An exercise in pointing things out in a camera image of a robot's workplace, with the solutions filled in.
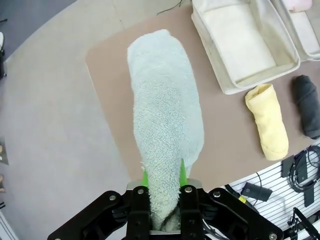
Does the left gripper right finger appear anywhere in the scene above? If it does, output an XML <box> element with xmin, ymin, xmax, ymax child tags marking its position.
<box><xmin>178</xmin><ymin>158</ymin><xmax>285</xmax><ymax>240</ymax></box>

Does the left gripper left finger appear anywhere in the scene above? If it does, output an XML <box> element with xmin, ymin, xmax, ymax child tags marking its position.
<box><xmin>47</xmin><ymin>169</ymin><xmax>152</xmax><ymax>240</ymax></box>

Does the mint green terry towel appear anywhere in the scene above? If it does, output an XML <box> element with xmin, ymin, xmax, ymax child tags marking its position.
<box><xmin>126</xmin><ymin>28</ymin><xmax>206</xmax><ymax>231</ymax></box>

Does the black tool with yellow label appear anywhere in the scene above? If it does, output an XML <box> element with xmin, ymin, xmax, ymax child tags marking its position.
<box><xmin>224</xmin><ymin>183</ymin><xmax>251</xmax><ymax>207</ymax></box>

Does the black rounded adapter pouch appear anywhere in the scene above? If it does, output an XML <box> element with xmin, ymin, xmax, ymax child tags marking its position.
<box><xmin>241</xmin><ymin>181</ymin><xmax>274</xmax><ymax>201</ymax></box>

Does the flat black power adapter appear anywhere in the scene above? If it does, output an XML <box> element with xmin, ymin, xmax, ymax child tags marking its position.
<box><xmin>280</xmin><ymin>154</ymin><xmax>296</xmax><ymax>178</ymax></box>

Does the black stand on platform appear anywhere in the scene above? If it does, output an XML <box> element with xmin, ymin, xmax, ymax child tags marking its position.
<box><xmin>291</xmin><ymin>206</ymin><xmax>320</xmax><ymax>240</ymax></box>

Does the yellow rolled towel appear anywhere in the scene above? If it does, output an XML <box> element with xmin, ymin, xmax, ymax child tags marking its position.
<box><xmin>244</xmin><ymin>83</ymin><xmax>290</xmax><ymax>161</ymax></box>

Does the cream fabric bin wavy label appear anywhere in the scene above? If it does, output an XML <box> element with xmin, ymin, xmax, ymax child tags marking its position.
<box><xmin>190</xmin><ymin>0</ymin><xmax>301</xmax><ymax>96</ymax></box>

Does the dark grey rolled towel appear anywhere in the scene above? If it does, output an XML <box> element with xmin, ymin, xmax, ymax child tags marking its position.
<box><xmin>292</xmin><ymin>74</ymin><xmax>320</xmax><ymax>141</ymax></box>

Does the cream fabric bin straight label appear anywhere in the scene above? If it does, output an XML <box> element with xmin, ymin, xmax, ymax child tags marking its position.
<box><xmin>271</xmin><ymin>0</ymin><xmax>320</xmax><ymax>63</ymax></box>

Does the pink towel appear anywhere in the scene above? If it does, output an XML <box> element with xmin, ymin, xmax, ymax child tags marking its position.
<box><xmin>284</xmin><ymin>0</ymin><xmax>314</xmax><ymax>12</ymax></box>

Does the black cable bundle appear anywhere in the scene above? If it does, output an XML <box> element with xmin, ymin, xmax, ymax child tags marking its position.
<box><xmin>289</xmin><ymin>144</ymin><xmax>320</xmax><ymax>194</ymax></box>

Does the thin black floor cable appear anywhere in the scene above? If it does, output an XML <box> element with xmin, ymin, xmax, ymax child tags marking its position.
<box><xmin>158</xmin><ymin>0</ymin><xmax>186</xmax><ymax>14</ymax></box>

